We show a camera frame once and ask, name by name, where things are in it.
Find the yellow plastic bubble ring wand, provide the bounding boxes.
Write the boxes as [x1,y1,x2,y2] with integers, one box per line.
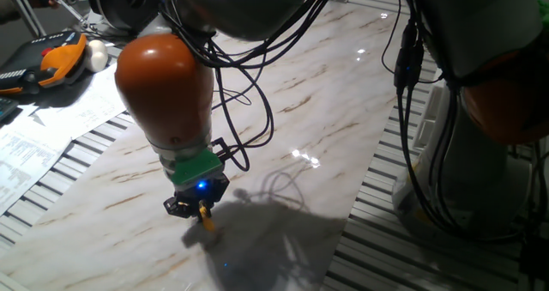
[198,204,217,233]

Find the white rounded plastic object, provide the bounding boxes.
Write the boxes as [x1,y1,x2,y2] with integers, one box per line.
[84,39,109,73]

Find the marble pattern board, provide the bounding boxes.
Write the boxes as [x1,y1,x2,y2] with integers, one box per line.
[0,0,430,291]

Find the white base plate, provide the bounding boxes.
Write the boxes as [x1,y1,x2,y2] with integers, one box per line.
[413,82,451,150]

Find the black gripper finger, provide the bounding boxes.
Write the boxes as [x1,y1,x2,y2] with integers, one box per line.
[197,199,214,219]
[162,195,199,220]

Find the grey slanted metal bar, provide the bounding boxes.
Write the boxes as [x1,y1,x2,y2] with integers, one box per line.
[3,0,46,39]

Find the thin metal rod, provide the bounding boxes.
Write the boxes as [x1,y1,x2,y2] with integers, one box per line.
[46,0,99,31]

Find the orange black teach pendant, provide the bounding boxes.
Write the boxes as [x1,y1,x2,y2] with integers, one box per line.
[0,30,89,95]

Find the black filament spool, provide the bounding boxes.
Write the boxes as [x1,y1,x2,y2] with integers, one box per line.
[87,0,162,31]

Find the green camera mount plate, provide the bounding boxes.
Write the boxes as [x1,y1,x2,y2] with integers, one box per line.
[169,148,225,187]

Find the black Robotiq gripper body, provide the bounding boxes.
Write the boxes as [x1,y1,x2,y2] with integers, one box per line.
[173,173,231,206]

